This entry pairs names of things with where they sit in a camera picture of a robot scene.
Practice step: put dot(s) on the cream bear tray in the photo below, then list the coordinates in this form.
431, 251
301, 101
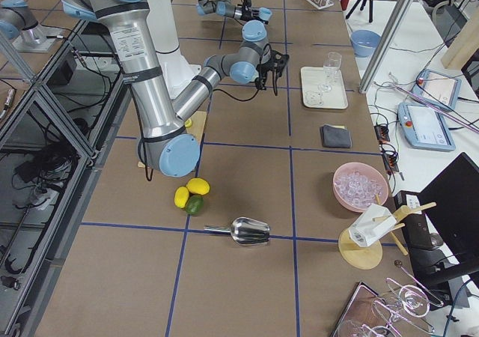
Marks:
317, 94

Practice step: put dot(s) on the blue bowl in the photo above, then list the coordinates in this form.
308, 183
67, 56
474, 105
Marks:
364, 42

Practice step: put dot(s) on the ice cubes in pink bowl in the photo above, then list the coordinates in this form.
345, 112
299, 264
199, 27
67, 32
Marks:
358, 190

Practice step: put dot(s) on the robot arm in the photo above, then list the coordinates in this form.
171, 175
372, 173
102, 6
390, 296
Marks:
223, 8
167, 90

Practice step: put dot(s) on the far teach pendant tablet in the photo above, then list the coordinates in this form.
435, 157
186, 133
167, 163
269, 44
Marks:
439, 89

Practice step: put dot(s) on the near teach pendant tablet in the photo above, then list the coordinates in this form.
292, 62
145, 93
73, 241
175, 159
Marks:
424, 128

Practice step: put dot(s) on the aluminium frame post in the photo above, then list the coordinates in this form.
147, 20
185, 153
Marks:
392, 26

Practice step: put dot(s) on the white carton on stand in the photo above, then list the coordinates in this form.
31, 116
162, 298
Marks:
371, 225

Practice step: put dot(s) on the pink bowl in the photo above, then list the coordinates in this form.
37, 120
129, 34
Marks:
365, 169

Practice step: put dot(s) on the wooden cutting board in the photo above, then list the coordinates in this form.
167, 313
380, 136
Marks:
194, 127

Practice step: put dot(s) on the teach pendant tablet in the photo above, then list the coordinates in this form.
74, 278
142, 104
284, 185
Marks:
439, 89
424, 128

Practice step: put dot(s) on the pink rod tool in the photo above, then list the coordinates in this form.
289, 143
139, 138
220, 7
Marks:
452, 115

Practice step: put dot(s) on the clear wine glass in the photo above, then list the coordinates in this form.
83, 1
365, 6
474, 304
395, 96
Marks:
331, 66

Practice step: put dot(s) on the steel ice scoop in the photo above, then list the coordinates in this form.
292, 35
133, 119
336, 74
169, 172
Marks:
244, 231

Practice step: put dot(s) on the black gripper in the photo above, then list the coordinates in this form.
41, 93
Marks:
264, 68
247, 14

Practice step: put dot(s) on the wooden stand base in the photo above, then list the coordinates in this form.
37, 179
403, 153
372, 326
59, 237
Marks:
369, 257

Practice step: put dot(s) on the grey folded cloth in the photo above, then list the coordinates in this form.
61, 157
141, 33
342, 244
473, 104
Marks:
335, 137

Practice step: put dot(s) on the light blue plastic cup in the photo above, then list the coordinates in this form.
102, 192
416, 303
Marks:
265, 13

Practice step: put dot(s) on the black laptop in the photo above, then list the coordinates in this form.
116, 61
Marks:
455, 217

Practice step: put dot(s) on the small yellow lemon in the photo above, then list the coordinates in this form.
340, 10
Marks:
181, 197

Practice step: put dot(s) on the large yellow lemon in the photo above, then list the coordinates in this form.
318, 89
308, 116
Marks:
198, 186

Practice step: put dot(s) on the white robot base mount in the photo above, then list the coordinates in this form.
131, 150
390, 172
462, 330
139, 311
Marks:
177, 71

